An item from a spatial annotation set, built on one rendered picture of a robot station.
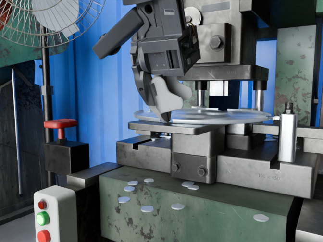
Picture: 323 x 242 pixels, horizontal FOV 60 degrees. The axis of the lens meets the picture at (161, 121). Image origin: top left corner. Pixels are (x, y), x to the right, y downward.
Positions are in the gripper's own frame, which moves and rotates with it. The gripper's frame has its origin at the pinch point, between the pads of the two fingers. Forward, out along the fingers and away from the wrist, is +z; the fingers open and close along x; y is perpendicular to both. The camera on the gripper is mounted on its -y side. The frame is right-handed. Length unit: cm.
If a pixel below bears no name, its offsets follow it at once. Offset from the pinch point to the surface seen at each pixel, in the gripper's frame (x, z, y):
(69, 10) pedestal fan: 55, -15, -68
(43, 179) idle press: 52, 92, -146
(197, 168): 3.7, 14.4, 2.8
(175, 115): 8.1, 4.9, -2.1
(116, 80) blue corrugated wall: 132, 50, -121
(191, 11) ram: 25.5, -12.2, -2.5
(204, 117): 8.1, 4.9, 4.3
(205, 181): 2.6, 16.5, 4.8
